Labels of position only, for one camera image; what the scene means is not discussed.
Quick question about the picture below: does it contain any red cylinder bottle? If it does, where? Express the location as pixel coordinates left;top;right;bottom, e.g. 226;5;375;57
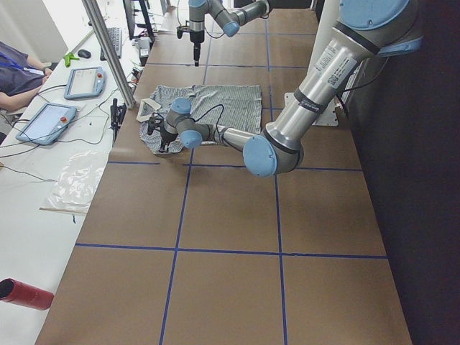
1;278;55;311

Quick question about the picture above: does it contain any black keyboard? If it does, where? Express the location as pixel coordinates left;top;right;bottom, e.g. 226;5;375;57
106;27;123;58

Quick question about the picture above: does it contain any seated person in blue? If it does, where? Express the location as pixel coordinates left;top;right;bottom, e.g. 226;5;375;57
1;42;52;111

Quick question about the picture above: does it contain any blue teach pendant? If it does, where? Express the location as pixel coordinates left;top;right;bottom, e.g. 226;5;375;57
16;103;77;145
64;66;106;100

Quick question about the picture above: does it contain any far blue teach pendant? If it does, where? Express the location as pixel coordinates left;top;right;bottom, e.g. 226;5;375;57
64;66;106;100

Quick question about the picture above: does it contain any green clamp tool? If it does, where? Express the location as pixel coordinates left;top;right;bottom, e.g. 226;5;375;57
63;52;80;68

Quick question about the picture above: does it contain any near blue teach pendant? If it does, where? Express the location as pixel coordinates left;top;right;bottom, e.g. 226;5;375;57
16;103;77;145

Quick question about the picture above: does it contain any aluminium frame post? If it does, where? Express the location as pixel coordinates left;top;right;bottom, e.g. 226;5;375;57
82;0;136;109

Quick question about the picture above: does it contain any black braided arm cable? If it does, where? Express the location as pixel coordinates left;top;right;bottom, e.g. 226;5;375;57
175;0;227;40

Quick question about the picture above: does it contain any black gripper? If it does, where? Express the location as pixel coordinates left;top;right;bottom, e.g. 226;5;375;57
177;21;205;67
147;114;177;153

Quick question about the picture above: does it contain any black monitor stand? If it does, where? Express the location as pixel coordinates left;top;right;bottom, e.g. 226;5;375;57
122;0;159;41

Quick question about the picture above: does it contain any navy white striped polo shirt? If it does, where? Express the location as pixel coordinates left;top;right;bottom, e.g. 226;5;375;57
139;85;262;154

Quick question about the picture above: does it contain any black computer mouse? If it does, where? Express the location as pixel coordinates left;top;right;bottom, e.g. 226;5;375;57
78;49;91;59

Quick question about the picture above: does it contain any black spare gripper tool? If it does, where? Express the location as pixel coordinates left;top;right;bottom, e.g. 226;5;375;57
110;98;127;145

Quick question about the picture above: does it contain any clear plastic bag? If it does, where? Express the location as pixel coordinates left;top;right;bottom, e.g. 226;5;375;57
40;150;109;214

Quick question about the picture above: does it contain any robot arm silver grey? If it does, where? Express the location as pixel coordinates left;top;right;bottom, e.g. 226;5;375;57
147;1;424;177
177;0;272;67

